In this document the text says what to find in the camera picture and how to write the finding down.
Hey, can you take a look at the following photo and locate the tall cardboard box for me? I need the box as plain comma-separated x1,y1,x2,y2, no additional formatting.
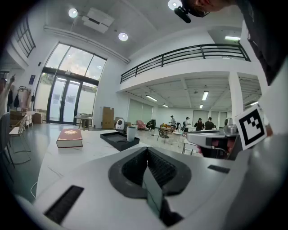
102,106,115,130

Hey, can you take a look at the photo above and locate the black head-worn camera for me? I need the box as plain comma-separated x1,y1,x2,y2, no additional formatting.
174,5,192,24

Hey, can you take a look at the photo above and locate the black tray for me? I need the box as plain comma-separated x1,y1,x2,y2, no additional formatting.
100,131,140,152

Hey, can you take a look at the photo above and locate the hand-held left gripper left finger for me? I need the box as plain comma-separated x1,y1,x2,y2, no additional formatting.
15,147,163,230

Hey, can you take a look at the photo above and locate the glass entrance door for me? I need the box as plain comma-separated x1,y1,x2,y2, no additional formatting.
45,72,99,124

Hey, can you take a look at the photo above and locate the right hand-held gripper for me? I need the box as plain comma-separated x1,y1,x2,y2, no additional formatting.
186,102,274,161

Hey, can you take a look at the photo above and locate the wire chair with patterned back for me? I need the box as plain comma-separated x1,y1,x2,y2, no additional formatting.
9,114,32,165

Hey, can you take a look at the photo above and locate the black balcony railing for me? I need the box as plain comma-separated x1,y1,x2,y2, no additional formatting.
120,44,252,84

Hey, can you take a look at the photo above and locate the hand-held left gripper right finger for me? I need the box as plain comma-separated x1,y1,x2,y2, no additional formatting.
144,147,284,230

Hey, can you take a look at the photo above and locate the white bubble backpack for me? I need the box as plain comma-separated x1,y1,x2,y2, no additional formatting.
115,119,127,131

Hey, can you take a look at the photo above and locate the person's black shirt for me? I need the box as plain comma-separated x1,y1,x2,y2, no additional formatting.
235,0,288,86

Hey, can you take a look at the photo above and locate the white floor cable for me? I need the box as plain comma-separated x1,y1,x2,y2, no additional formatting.
30,181,38,200

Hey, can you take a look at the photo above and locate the person's face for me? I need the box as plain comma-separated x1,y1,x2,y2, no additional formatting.
181,0,239,18

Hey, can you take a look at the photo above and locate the white ceiling air conditioner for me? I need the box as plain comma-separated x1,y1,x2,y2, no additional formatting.
81,7,115,35

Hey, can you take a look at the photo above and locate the round wooden side table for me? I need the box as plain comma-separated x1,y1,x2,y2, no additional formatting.
74,114,95,132

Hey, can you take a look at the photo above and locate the coat rack with clothes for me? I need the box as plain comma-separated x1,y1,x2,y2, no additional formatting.
13,86,35,109

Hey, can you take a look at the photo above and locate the red hardcover book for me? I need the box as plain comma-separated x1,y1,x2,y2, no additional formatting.
56,128,84,149

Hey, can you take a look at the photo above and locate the black metal chair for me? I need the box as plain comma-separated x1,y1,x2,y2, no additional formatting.
156,128,170,143

